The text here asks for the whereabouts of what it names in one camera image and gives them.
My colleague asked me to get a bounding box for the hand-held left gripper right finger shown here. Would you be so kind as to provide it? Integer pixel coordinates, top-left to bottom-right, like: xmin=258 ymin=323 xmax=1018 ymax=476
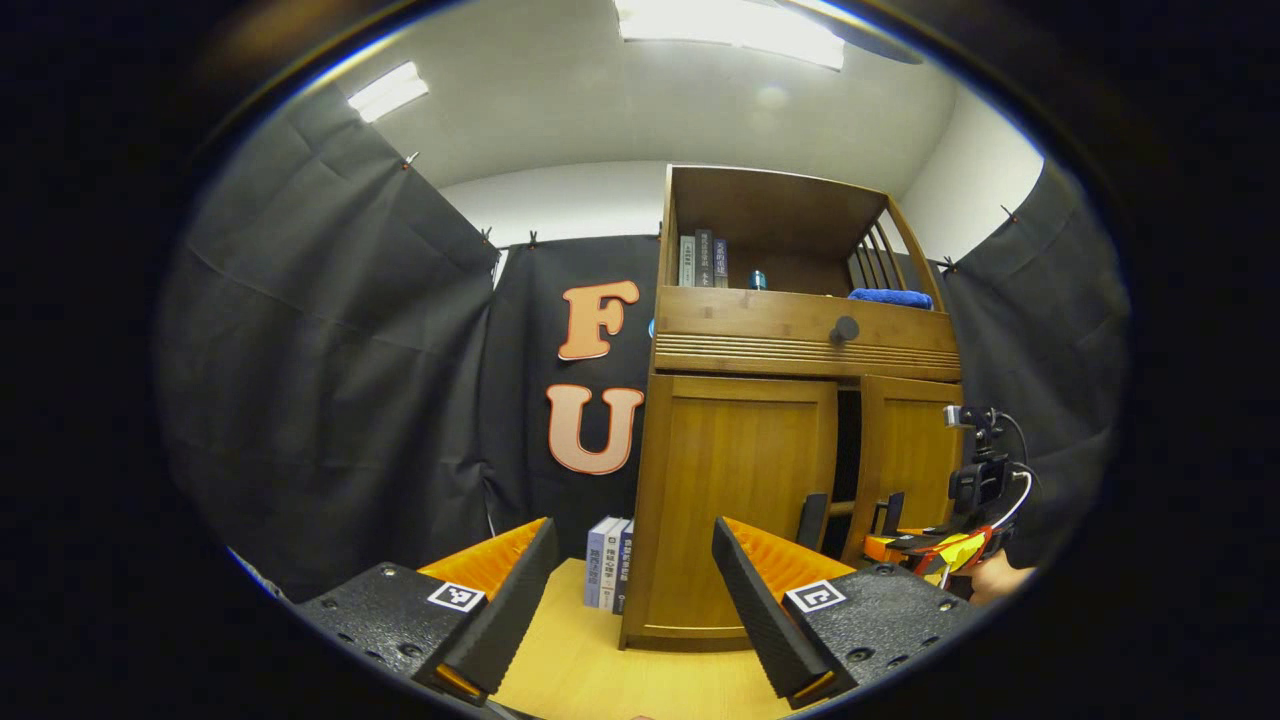
xmin=712 ymin=516 xmax=986 ymax=711

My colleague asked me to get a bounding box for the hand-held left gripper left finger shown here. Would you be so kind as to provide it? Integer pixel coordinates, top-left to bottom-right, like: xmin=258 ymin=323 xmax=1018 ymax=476
xmin=295 ymin=516 xmax=561 ymax=707

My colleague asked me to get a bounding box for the wooden drawer with black knob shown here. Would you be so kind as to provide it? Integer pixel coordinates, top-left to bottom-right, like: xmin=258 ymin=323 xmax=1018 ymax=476
xmin=652 ymin=286 xmax=963 ymax=383

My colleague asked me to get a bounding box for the wooden double-door shoe cabinet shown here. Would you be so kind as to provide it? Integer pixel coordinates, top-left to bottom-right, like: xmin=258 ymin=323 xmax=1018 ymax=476
xmin=618 ymin=165 xmax=966 ymax=653

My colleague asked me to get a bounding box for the black backdrop cloth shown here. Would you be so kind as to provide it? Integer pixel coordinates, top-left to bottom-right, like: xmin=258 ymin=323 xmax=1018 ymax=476
xmin=155 ymin=85 xmax=1131 ymax=601

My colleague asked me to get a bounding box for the white paperback book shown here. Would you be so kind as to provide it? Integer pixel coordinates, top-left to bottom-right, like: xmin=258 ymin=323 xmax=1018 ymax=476
xmin=598 ymin=518 xmax=629 ymax=611

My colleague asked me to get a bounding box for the large ceiling light panel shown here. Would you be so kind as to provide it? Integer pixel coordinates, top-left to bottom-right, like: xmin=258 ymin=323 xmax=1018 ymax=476
xmin=613 ymin=0 xmax=847 ymax=71

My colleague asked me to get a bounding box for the blue paperback book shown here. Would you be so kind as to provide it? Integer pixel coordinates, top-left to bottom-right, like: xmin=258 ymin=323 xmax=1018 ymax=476
xmin=614 ymin=522 xmax=637 ymax=613

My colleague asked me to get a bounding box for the lavender paperback book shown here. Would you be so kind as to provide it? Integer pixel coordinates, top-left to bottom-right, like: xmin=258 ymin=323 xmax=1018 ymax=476
xmin=584 ymin=517 xmax=621 ymax=609

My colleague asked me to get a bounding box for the blue folded towel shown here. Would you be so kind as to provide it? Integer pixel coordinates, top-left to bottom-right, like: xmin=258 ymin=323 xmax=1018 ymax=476
xmin=848 ymin=288 xmax=934 ymax=310

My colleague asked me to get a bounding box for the white cable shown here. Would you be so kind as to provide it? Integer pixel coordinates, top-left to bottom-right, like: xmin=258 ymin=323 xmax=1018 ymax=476
xmin=985 ymin=470 xmax=1033 ymax=531

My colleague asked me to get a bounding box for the black cable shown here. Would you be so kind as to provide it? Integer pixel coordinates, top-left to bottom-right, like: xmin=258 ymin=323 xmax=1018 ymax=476
xmin=995 ymin=410 xmax=1041 ymax=491

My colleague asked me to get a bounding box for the wooden shoe cabinet door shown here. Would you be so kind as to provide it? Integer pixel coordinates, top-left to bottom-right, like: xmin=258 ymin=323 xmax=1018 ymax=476
xmin=640 ymin=373 xmax=839 ymax=633
xmin=845 ymin=375 xmax=964 ymax=566

